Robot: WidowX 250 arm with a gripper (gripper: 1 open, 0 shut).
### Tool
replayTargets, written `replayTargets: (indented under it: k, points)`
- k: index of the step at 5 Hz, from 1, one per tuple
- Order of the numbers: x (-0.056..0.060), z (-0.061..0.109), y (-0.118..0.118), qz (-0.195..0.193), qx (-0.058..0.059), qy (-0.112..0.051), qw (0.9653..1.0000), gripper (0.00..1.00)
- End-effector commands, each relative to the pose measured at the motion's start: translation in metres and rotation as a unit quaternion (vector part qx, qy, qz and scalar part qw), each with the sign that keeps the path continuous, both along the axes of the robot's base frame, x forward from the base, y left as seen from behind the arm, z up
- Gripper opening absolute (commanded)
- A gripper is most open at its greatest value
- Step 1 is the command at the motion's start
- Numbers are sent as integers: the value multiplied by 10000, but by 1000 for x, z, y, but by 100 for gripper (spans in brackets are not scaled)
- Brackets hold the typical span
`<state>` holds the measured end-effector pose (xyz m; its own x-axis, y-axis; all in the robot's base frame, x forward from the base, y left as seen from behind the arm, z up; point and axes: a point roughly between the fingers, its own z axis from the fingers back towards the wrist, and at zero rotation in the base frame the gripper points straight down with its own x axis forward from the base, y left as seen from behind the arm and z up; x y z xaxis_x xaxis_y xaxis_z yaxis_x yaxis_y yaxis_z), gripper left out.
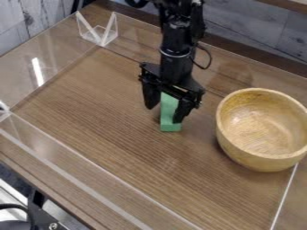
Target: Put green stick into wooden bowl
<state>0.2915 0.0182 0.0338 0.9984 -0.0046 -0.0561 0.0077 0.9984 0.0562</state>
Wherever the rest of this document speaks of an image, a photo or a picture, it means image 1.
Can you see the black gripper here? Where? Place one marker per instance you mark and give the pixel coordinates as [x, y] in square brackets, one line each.
[171, 77]

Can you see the green rectangular stick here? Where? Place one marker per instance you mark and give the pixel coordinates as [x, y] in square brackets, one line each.
[169, 105]

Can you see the wooden bowl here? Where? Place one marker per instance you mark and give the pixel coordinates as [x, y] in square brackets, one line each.
[262, 129]

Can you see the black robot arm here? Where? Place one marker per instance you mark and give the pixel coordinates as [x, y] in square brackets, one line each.
[182, 26]

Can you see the clear acrylic corner bracket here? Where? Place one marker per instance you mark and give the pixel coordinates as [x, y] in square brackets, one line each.
[99, 35]

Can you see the clear acrylic tray wall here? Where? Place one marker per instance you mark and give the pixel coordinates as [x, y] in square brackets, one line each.
[103, 201]

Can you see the black metal frame bracket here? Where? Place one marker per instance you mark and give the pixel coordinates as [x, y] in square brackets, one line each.
[43, 220]

